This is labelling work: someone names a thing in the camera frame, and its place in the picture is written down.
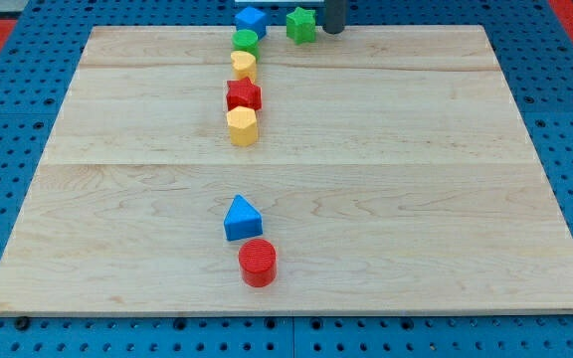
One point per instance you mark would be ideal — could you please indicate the green cylinder block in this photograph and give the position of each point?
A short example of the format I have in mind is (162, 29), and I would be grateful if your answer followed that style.
(246, 41)

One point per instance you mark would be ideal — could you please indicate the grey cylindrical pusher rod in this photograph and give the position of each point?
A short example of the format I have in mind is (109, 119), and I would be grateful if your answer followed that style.
(334, 16)

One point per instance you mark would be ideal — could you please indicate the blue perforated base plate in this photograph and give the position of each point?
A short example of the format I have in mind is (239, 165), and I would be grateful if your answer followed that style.
(532, 43)

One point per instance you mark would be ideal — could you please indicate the yellow hexagon block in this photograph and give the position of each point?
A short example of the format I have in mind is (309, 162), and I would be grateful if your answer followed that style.
(243, 126)

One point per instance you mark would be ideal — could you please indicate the blue triangle block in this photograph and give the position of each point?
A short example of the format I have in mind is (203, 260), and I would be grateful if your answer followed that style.
(242, 220)

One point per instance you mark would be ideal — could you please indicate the wooden board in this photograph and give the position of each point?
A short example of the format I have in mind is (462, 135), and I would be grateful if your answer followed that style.
(393, 172)

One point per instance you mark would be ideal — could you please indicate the blue cube block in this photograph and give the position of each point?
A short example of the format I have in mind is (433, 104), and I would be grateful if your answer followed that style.
(251, 18)

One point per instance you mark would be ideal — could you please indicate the yellow heart block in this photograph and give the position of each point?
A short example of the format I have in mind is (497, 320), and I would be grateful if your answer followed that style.
(244, 65)

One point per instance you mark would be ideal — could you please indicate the green star block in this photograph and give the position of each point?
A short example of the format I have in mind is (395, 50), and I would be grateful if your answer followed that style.
(301, 25)

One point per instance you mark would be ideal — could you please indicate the red cylinder block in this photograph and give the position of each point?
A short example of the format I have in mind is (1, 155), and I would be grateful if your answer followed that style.
(258, 262)

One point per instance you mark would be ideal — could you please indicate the red star block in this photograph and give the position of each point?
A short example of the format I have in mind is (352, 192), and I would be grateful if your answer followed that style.
(243, 93)

